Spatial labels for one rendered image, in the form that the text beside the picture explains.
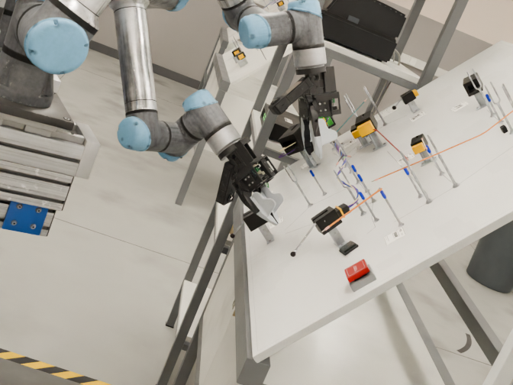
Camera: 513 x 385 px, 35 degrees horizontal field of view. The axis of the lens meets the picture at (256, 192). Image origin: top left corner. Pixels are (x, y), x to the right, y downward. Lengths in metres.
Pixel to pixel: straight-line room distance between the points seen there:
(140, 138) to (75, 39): 0.31
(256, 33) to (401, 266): 0.60
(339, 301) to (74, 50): 0.75
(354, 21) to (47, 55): 1.47
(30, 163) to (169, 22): 7.65
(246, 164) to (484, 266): 4.80
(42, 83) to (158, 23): 7.66
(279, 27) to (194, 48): 7.65
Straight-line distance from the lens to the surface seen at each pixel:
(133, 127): 1.83
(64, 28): 1.62
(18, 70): 1.79
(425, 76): 2.87
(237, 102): 5.15
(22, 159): 1.84
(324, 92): 1.89
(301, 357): 2.00
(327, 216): 1.93
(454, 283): 2.42
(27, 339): 3.25
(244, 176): 1.88
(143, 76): 1.88
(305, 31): 1.86
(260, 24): 1.81
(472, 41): 9.99
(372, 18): 2.89
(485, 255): 6.55
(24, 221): 1.95
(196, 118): 1.90
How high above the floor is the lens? 1.62
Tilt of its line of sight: 15 degrees down
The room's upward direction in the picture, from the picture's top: 23 degrees clockwise
